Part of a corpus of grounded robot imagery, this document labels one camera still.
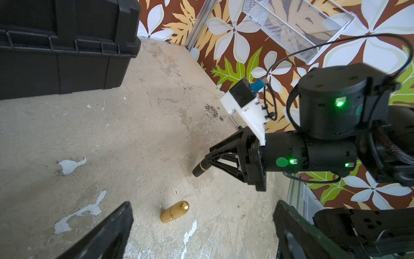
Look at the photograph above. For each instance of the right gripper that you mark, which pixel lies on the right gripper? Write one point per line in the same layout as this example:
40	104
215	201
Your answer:
284	152

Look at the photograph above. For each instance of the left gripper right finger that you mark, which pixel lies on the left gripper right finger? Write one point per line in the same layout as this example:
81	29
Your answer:
298	239

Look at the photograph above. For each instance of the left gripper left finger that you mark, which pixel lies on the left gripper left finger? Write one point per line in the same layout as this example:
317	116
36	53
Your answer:
108	240

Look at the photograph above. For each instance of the black lipstick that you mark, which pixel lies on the black lipstick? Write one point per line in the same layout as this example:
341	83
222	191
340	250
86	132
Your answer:
201	167

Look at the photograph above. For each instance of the gold lipstick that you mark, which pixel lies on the gold lipstick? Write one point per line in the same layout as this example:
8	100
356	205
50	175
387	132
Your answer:
174	212

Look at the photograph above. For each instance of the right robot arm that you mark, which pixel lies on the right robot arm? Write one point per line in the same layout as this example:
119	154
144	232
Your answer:
345	118

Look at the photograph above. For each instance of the white mesh basket right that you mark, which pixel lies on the white mesh basket right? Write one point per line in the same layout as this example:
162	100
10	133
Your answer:
300	27

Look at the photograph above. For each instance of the black plastic toolbox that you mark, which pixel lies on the black plastic toolbox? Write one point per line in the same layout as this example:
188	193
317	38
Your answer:
61	47

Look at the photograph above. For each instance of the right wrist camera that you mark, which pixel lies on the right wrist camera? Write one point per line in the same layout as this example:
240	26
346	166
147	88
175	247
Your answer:
244	99

